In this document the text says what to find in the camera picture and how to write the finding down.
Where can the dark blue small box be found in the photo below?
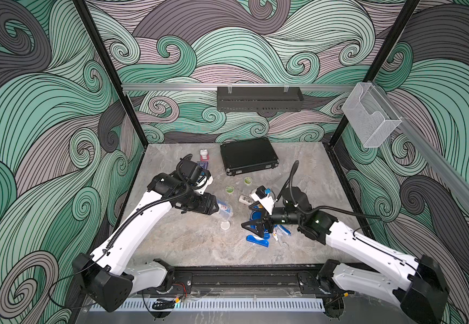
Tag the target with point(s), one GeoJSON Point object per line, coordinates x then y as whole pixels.
{"type": "Point", "coordinates": [203, 164]}

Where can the black hard case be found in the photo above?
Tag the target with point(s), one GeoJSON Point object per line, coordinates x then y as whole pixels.
{"type": "Point", "coordinates": [248, 156]}

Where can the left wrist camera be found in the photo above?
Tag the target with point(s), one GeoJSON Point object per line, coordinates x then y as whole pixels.
{"type": "Point", "coordinates": [194, 175]}

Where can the small green round cap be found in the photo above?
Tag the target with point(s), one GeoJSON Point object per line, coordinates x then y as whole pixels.
{"type": "Point", "coordinates": [248, 180]}

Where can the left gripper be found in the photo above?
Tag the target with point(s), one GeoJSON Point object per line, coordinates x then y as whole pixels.
{"type": "Point", "coordinates": [206, 204]}

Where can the white slotted cable duct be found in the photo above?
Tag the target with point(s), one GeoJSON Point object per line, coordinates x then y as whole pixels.
{"type": "Point", "coordinates": [218, 304]}

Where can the black wall shelf tray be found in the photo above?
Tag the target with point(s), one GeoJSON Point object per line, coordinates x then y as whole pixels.
{"type": "Point", "coordinates": [259, 99]}

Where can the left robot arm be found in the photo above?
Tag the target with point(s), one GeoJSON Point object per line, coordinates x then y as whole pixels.
{"type": "Point", "coordinates": [105, 275]}

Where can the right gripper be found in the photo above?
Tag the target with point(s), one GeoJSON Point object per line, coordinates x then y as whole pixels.
{"type": "Point", "coordinates": [259, 223]}

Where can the small pink-capped bottle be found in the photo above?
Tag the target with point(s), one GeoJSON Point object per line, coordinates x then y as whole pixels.
{"type": "Point", "coordinates": [204, 155]}

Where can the blue-lid container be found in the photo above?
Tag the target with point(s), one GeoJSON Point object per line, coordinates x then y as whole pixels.
{"type": "Point", "coordinates": [225, 210]}

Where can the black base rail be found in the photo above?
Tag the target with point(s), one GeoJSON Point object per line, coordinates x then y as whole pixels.
{"type": "Point", "coordinates": [310, 279]}

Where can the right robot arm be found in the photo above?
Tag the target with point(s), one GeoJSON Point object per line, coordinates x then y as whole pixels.
{"type": "Point", "coordinates": [416, 285]}

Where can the toothpaste and brush packet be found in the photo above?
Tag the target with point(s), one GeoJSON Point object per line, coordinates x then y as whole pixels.
{"type": "Point", "coordinates": [279, 231]}

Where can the clear acrylic wall holder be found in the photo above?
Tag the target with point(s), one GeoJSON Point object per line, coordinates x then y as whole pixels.
{"type": "Point", "coordinates": [371, 114]}

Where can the round white soap disc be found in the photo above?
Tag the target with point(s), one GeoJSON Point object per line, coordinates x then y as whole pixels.
{"type": "Point", "coordinates": [225, 225]}

